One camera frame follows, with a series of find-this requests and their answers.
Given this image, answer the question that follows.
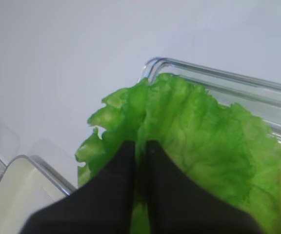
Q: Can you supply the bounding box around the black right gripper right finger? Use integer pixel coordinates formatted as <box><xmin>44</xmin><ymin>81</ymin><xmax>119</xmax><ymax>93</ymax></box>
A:
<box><xmin>147</xmin><ymin>140</ymin><xmax>263</xmax><ymax>234</ymax></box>

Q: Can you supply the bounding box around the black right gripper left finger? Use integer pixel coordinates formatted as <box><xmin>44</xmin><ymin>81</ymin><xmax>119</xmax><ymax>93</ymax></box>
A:
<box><xmin>20</xmin><ymin>141</ymin><xmax>135</xmax><ymax>234</ymax></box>

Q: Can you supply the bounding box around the green lettuce leaf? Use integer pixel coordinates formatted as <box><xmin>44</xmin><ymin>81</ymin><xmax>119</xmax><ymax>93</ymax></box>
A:
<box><xmin>75</xmin><ymin>74</ymin><xmax>281</xmax><ymax>234</ymax></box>

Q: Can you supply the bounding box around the clear lettuce cheese container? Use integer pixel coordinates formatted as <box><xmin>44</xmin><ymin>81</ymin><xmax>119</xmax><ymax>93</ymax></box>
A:
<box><xmin>141</xmin><ymin>58</ymin><xmax>281</xmax><ymax>143</ymax></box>

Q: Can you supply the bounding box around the white serving tray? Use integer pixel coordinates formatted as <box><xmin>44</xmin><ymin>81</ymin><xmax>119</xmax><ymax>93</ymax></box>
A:
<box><xmin>0</xmin><ymin>155</ymin><xmax>76</xmax><ymax>234</ymax></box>

